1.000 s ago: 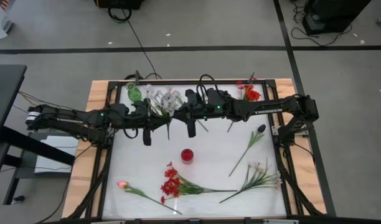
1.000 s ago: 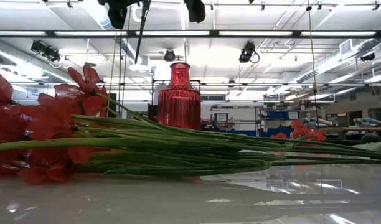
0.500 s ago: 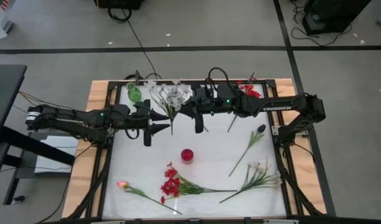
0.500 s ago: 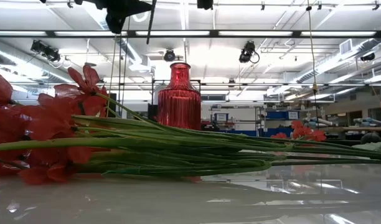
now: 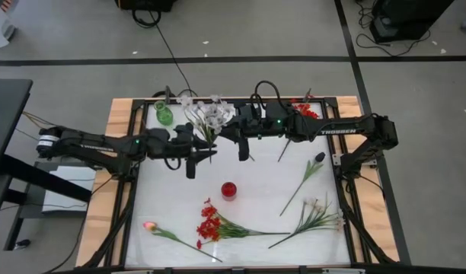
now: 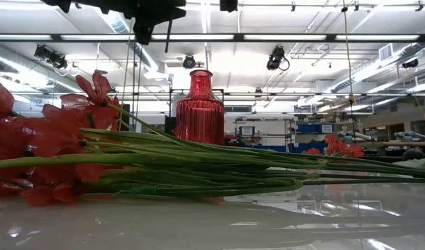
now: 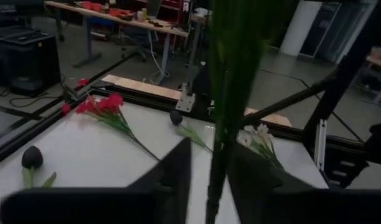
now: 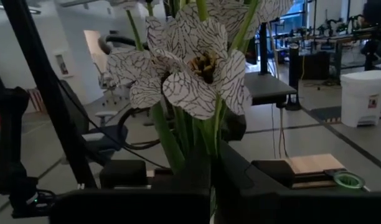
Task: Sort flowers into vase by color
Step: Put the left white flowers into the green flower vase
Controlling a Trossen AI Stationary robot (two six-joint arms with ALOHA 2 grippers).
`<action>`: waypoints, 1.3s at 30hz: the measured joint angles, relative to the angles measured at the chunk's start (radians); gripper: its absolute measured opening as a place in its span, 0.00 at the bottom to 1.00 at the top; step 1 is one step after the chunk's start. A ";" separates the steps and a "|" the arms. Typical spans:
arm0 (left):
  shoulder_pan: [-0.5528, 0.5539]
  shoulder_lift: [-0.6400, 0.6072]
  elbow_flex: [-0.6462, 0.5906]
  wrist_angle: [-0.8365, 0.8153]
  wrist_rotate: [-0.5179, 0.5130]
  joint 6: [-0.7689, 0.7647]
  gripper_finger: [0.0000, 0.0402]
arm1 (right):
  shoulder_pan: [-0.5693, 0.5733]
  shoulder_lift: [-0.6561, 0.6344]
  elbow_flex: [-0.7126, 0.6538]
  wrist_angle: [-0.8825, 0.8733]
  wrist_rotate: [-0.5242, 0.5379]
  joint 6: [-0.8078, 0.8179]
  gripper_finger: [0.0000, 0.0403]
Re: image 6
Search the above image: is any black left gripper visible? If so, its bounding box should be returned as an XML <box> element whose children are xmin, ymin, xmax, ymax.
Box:
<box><xmin>42</xmin><ymin>0</ymin><xmax>188</xmax><ymax>46</ymax></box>

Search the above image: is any red ribbed glass vase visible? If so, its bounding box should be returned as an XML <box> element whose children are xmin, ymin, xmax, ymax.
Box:
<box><xmin>175</xmin><ymin>69</ymin><xmax>226</xmax><ymax>146</ymax></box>

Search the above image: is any large red flower bunch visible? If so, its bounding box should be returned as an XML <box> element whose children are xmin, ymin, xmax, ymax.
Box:
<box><xmin>0</xmin><ymin>71</ymin><xmax>425</xmax><ymax>208</ymax></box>

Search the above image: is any small red flower sprig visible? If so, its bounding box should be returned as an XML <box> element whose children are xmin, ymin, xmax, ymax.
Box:
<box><xmin>301</xmin><ymin>134</ymin><xmax>365</xmax><ymax>164</ymax></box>

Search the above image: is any black monitor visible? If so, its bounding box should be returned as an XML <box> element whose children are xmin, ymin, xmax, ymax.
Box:
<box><xmin>120</xmin><ymin>103</ymin><xmax>131</xmax><ymax>132</ymax></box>

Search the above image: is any blue bin with white label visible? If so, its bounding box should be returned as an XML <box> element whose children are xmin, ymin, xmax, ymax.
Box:
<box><xmin>297</xmin><ymin>124</ymin><xmax>335</xmax><ymax>135</ymax></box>

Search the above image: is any row of blue bins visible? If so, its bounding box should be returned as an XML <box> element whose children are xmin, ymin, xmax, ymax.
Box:
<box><xmin>249</xmin><ymin>142</ymin><xmax>326</xmax><ymax>153</ymax></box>

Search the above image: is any white ceiling vent grille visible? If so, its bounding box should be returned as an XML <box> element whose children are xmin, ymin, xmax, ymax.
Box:
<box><xmin>378</xmin><ymin>43</ymin><xmax>394</xmax><ymax>63</ymax></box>

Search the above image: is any pale blue tube device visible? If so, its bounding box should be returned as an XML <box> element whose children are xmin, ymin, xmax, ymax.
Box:
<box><xmin>394</xmin><ymin>131</ymin><xmax>425</xmax><ymax>142</ymax></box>
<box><xmin>338</xmin><ymin>130</ymin><xmax>373</xmax><ymax>142</ymax></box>

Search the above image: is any long wooden table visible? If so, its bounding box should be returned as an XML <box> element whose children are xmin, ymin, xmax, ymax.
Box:
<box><xmin>354</xmin><ymin>140</ymin><xmax>425</xmax><ymax>147</ymax></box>

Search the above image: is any black frame bar with lights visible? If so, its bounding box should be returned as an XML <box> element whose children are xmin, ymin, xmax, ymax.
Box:
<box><xmin>0</xmin><ymin>33</ymin><xmax>425</xmax><ymax>43</ymax></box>

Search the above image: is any silver air duct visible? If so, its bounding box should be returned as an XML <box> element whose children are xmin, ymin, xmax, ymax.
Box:
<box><xmin>0</xmin><ymin>43</ymin><xmax>83</xmax><ymax>94</ymax></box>

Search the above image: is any yellow hanging cord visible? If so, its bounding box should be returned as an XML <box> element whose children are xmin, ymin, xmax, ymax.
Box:
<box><xmin>340</xmin><ymin>0</ymin><xmax>358</xmax><ymax>143</ymax></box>

